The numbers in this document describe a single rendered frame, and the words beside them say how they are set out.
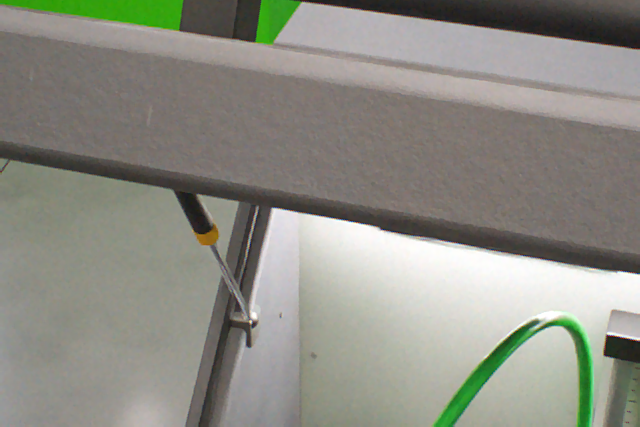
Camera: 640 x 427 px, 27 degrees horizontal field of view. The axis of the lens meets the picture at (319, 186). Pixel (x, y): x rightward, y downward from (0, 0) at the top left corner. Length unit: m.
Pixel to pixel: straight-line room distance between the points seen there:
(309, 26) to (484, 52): 0.17
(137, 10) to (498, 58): 2.65
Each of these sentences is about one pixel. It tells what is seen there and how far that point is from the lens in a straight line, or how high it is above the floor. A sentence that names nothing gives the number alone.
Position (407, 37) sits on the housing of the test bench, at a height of 1.50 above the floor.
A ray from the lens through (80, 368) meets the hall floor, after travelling 3.20.
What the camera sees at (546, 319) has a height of 1.41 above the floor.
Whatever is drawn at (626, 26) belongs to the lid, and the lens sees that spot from 0.33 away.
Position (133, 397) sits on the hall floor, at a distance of 3.11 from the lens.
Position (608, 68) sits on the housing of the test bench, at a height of 1.50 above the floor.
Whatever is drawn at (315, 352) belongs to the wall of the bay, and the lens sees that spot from 1.45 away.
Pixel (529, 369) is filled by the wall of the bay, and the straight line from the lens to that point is 1.39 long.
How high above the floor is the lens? 2.11
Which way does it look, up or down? 34 degrees down
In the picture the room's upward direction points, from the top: straight up
